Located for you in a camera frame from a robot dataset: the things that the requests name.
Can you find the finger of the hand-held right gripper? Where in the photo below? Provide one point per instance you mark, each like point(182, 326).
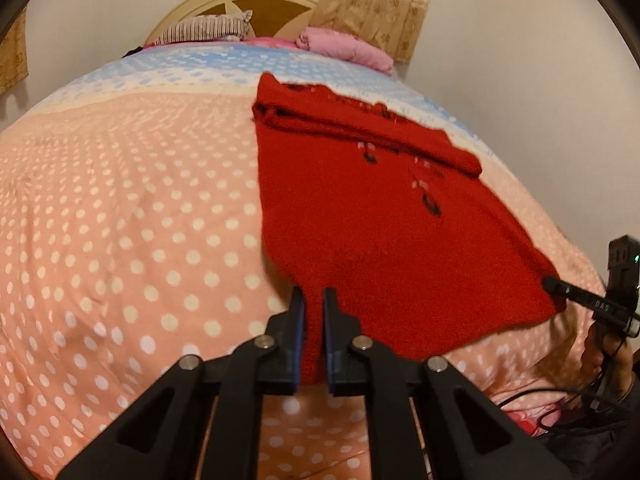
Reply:
point(585, 300)

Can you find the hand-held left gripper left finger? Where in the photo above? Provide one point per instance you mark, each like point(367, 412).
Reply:
point(299, 330)

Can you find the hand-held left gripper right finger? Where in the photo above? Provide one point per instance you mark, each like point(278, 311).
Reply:
point(330, 330)

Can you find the red embroidered knit sweater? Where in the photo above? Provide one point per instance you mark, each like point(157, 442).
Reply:
point(375, 220)

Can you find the person's right hand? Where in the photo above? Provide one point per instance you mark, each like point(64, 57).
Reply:
point(607, 360)

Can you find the person's dark clothing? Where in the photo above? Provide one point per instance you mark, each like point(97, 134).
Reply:
point(590, 455)

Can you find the polka dot bedspread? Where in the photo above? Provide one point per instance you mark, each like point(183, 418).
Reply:
point(125, 210)

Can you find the pink pillow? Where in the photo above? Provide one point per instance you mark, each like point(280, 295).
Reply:
point(345, 47)

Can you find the pink bed sheet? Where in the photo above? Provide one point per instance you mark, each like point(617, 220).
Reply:
point(270, 41)

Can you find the striped pillow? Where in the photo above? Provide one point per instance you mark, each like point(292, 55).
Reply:
point(205, 27)

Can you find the dark cloth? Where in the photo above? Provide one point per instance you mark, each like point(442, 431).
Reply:
point(134, 51)

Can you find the beige floral window curtain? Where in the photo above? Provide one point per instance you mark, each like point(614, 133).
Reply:
point(380, 5)

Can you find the beige floral side curtain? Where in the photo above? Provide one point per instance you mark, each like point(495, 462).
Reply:
point(12, 55)

